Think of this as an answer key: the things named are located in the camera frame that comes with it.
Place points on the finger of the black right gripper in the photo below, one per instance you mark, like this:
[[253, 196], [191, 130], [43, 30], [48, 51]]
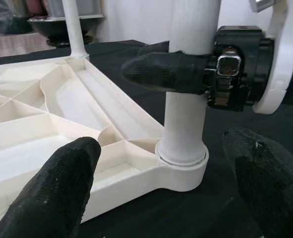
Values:
[[161, 70], [153, 48]]

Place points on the white plastic table top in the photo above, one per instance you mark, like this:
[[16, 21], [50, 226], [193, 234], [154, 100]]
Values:
[[62, 104]]

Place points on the black tablecloth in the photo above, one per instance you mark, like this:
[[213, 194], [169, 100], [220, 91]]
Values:
[[161, 213]]

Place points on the beige cloth-covered table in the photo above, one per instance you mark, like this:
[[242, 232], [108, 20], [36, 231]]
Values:
[[17, 44]]

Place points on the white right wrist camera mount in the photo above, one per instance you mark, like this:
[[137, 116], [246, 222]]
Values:
[[282, 62]]

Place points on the white plastic table leg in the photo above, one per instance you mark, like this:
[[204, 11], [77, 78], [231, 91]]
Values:
[[186, 119], [74, 29]]

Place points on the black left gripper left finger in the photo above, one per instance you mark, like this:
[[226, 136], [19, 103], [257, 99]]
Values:
[[49, 188]]

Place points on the black round stool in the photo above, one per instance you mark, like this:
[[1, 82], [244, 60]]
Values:
[[59, 42]]

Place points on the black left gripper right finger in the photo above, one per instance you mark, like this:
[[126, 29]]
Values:
[[272, 178]]

